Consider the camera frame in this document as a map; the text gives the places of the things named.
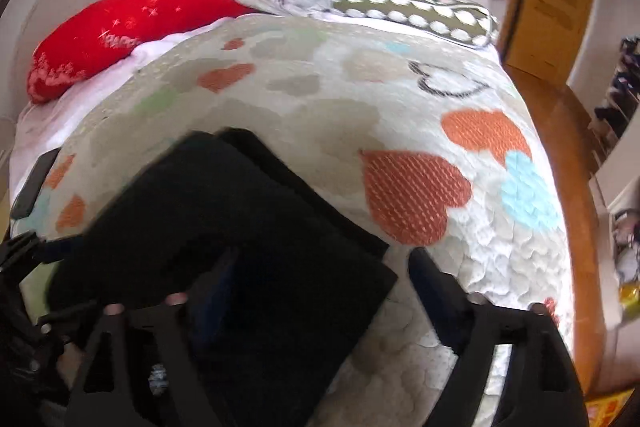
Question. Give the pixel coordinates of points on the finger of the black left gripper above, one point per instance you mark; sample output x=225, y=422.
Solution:
x=24, y=253

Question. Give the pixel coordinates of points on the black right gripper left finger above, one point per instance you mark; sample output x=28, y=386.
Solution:
x=163, y=350

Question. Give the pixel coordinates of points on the black pants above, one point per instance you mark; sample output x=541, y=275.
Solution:
x=281, y=285

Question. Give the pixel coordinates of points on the black smartphone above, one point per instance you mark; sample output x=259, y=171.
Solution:
x=25, y=201

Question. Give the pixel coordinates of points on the pink bed sheet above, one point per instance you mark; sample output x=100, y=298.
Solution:
x=41, y=128

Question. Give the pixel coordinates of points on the red long pillow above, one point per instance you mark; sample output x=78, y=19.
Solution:
x=107, y=31

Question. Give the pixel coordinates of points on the white cluttered shelf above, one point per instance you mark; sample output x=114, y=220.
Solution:
x=615, y=192

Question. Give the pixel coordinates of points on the heart patterned quilt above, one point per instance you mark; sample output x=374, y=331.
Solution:
x=420, y=141

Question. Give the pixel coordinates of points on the green white bolster pillow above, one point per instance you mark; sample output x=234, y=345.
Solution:
x=466, y=23

